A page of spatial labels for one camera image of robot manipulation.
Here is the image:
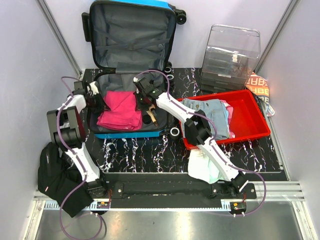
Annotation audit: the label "clear plastic drawer organizer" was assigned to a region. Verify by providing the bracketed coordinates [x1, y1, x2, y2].
[199, 24, 261, 93]

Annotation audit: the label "black round compact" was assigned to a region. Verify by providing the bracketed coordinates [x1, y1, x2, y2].
[142, 114, 152, 125]

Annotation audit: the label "red plastic tray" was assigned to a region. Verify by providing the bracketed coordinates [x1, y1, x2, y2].
[190, 89, 271, 145]

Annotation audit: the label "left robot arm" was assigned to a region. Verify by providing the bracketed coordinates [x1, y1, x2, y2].
[46, 77, 108, 199]

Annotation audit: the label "blue hard-shell suitcase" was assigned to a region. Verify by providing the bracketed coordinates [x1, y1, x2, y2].
[81, 0, 188, 140]

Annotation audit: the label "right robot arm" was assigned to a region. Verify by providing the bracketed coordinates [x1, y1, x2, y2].
[133, 77, 249, 199]

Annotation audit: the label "black cloth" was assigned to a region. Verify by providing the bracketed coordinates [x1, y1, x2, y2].
[37, 142, 93, 218]

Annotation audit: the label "white mint cloth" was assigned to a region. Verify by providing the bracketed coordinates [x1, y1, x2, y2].
[187, 149, 224, 184]

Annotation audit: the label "magenta pink cloth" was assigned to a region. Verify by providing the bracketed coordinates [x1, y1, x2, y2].
[97, 91, 142, 131]

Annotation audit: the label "black marble pattern mat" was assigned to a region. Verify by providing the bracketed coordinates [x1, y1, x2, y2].
[72, 66, 288, 181]

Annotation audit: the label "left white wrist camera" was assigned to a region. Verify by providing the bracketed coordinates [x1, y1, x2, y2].
[88, 81, 100, 96]

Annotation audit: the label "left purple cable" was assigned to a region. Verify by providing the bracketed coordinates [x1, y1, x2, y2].
[56, 76, 107, 238]

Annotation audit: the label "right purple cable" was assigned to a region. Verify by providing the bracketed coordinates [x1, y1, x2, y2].
[136, 69, 267, 217]

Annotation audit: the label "orange white printed bag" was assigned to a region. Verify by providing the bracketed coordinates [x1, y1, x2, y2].
[245, 72, 275, 117]

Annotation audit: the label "pink camouflage garment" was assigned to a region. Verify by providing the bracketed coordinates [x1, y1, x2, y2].
[221, 100, 236, 139]

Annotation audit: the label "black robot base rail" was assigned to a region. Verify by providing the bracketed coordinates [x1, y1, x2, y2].
[92, 171, 258, 210]

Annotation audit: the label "light blue t-shirt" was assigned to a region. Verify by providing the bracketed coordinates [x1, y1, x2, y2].
[223, 103, 230, 131]

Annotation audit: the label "purple cable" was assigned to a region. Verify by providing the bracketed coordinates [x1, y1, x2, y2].
[56, 76, 107, 238]
[136, 69, 267, 217]

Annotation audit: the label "light denim shorts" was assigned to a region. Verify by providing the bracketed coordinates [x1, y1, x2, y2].
[181, 98, 229, 140]

